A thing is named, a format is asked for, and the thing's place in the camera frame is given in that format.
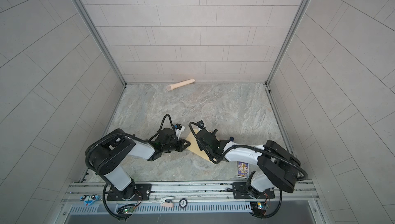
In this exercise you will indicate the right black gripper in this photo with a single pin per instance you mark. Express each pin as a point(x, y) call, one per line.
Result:
point(200, 144)

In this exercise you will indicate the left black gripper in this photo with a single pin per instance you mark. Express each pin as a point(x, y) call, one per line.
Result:
point(180, 143)

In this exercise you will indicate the yellow manila envelope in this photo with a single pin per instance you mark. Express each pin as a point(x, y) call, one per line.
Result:
point(194, 147)

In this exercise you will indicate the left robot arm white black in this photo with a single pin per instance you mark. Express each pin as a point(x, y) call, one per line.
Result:
point(105, 156)

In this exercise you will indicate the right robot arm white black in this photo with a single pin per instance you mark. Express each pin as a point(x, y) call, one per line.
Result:
point(279, 168)

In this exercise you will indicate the round black white badge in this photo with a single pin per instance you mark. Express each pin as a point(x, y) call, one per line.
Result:
point(183, 203)

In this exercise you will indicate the white beige tag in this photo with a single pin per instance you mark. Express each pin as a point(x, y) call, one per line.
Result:
point(167, 202)

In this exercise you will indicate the beige wooden pestle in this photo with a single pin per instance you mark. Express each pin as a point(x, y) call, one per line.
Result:
point(180, 84)

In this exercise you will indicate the right circuit board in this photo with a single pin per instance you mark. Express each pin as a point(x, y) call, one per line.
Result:
point(259, 208)

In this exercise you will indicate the circuit board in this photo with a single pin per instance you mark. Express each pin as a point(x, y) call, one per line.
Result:
point(126, 209)
point(259, 208)

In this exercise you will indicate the left circuit board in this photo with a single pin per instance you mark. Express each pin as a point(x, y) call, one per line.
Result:
point(126, 209)

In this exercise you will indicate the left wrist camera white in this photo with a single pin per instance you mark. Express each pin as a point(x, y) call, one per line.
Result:
point(179, 128)

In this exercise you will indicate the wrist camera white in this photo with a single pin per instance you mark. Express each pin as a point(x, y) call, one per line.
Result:
point(201, 125)
point(179, 128)

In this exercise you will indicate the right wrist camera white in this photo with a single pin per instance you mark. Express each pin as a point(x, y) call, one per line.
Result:
point(201, 125)

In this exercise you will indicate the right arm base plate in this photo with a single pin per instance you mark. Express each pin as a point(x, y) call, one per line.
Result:
point(241, 190)

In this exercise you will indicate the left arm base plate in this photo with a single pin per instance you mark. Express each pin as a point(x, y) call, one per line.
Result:
point(135, 192)

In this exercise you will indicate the aluminium mounting rail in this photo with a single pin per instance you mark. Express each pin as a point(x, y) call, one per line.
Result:
point(193, 191)

